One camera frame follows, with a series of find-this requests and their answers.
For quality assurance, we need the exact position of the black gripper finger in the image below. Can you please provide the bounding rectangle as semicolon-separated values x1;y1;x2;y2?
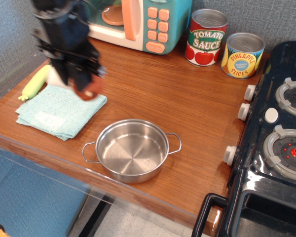
50;58;69;85
70;67;92;91

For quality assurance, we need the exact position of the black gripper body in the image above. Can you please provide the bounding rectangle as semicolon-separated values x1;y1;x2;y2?
32;9;106;78

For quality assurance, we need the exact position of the brown white plush mushroom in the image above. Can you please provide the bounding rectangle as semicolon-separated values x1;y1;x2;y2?
46;67;104;101

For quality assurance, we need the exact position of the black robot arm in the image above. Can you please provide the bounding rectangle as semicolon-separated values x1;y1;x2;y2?
32;0;106;97

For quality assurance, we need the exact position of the stainless steel pot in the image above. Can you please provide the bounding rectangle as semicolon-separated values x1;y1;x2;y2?
83;118;173;184

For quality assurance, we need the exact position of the light blue folded cloth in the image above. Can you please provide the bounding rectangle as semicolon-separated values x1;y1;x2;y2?
16;85;107;141

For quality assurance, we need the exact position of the orange toy plate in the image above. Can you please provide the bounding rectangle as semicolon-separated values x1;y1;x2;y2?
102;4;123;26

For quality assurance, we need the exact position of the teal toy microwave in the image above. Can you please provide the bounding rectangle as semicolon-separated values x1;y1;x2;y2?
85;0;192;55

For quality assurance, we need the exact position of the tomato sauce can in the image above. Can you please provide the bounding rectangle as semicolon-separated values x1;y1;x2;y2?
185;8;228;66

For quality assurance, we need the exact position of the pineapple slices can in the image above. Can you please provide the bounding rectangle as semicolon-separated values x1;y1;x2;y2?
221;32;265;79

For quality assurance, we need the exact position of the black toy stove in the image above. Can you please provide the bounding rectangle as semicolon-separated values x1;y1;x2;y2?
192;41;296;237

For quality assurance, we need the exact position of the yellow-green handled metal spoon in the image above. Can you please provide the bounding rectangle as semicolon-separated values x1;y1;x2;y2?
18;65;51;101

